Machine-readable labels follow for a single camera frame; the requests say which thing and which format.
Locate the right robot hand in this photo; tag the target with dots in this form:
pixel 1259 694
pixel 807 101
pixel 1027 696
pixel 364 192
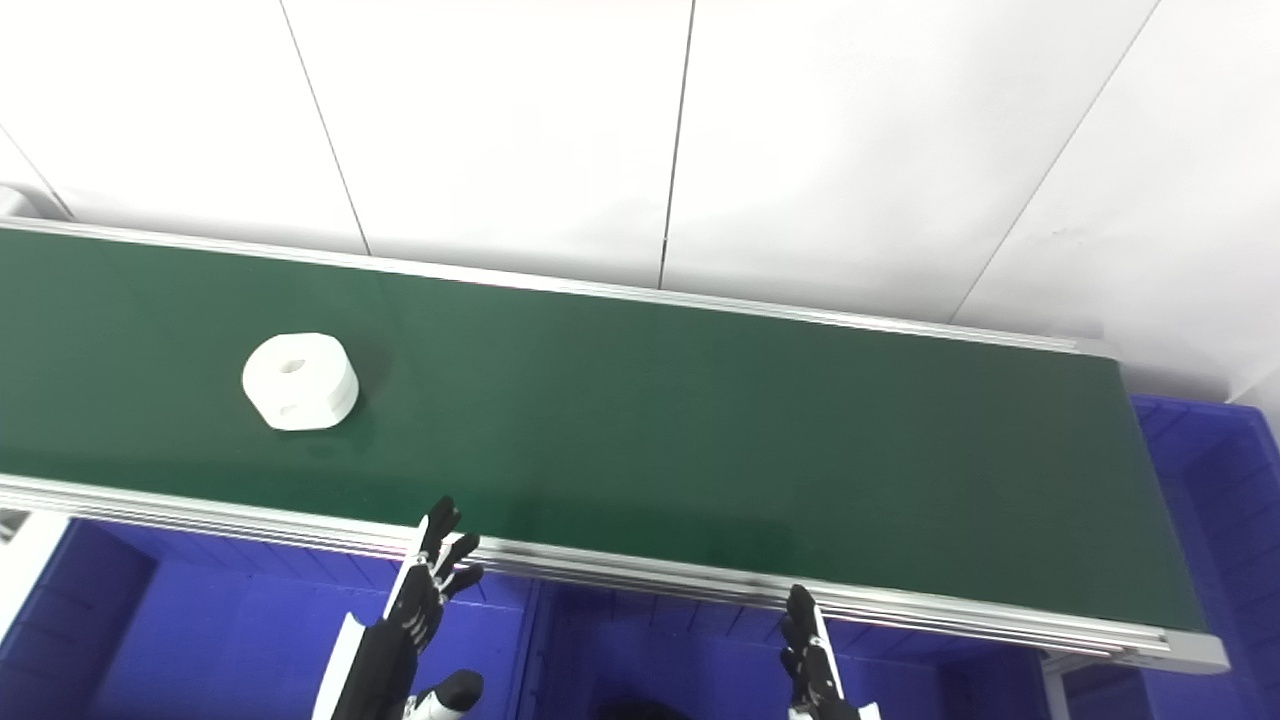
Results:
pixel 810 670

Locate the green conveyor belt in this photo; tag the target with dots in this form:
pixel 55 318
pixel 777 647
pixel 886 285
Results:
pixel 600 570
pixel 700 450

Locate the white round plastic part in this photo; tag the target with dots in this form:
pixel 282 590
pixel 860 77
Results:
pixel 300 385

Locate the black flanged part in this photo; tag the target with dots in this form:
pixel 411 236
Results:
pixel 640 712

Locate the blue plastic bin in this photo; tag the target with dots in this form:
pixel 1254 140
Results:
pixel 200 640
pixel 1220 520
pixel 680 650

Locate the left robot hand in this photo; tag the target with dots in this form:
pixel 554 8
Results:
pixel 385 660

